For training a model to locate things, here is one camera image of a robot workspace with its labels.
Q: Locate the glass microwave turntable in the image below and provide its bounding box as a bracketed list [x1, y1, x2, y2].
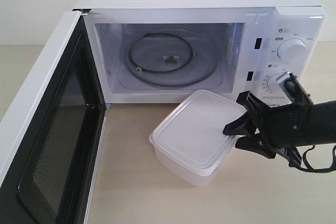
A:
[124, 28, 219, 88]

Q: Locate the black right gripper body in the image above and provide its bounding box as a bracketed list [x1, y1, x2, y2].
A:
[236, 91, 312, 168]

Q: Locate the white control knob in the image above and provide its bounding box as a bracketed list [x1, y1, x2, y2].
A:
[277, 38, 308, 61]
[267, 72, 289, 95]

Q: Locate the white plastic lidded container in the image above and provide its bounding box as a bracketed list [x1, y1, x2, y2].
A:
[149, 90, 246, 187]

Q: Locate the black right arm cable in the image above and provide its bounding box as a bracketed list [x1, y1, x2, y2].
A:
[298, 144, 336, 172]

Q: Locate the white microwave oven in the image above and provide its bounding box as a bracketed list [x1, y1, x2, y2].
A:
[74, 0, 326, 107]

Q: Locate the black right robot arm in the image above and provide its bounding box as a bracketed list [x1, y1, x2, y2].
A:
[223, 91, 335, 173]

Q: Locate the white microwave door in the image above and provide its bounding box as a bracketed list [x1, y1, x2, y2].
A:
[1, 10, 106, 223]

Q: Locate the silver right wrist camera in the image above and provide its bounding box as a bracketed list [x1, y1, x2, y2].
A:
[276, 71, 299, 103]

